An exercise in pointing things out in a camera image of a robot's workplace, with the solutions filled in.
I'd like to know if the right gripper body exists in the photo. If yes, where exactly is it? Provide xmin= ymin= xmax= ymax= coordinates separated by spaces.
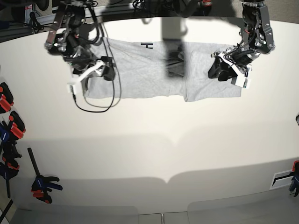
xmin=70 ymin=56 xmax=115 ymax=81

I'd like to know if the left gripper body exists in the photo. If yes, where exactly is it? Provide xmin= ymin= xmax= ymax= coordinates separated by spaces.
xmin=208 ymin=50 xmax=252 ymax=82

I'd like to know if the grey T-shirt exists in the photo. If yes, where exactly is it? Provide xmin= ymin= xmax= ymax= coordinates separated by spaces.
xmin=85 ymin=38 xmax=241 ymax=102

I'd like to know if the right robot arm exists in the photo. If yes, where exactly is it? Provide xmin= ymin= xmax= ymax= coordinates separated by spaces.
xmin=44 ymin=0 xmax=115 ymax=81

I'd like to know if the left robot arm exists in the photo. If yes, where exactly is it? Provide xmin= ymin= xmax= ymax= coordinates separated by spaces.
xmin=208 ymin=0 xmax=275 ymax=82

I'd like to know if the orange black clamp upper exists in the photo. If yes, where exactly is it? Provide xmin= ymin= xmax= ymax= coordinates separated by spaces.
xmin=0 ymin=82 xmax=14 ymax=114

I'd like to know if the orange black clamp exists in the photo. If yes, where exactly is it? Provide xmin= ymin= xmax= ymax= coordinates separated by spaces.
xmin=8 ymin=111 xmax=26 ymax=140
xmin=0 ymin=82 xmax=14 ymax=114

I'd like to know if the orange black clamp lower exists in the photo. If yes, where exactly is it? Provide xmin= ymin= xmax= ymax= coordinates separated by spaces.
xmin=8 ymin=111 xmax=26 ymax=140

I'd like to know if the white label plate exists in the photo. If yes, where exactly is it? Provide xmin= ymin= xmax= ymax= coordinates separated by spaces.
xmin=270 ymin=170 xmax=294 ymax=190

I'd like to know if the blue black clamp left edge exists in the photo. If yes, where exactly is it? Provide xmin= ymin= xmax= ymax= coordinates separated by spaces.
xmin=0 ymin=121 xmax=22 ymax=198

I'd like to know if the blue black bar clamp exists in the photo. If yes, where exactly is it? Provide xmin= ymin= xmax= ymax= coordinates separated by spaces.
xmin=28 ymin=147 xmax=63 ymax=204

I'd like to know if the blue clamp right edge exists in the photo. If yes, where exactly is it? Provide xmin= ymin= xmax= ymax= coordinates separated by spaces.
xmin=289 ymin=161 xmax=299 ymax=197

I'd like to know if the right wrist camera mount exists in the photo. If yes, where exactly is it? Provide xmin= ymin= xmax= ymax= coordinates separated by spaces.
xmin=67 ymin=61 xmax=106 ymax=95

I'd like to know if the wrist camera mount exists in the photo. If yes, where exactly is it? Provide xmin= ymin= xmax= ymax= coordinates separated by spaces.
xmin=208 ymin=48 xmax=254 ymax=88
xmin=67 ymin=61 xmax=106 ymax=95

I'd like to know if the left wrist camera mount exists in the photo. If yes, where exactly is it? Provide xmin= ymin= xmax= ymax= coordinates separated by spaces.
xmin=208 ymin=48 xmax=254 ymax=88

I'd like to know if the black camera cable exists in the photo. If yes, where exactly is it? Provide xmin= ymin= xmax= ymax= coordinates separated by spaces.
xmin=72 ymin=7 xmax=122 ymax=113

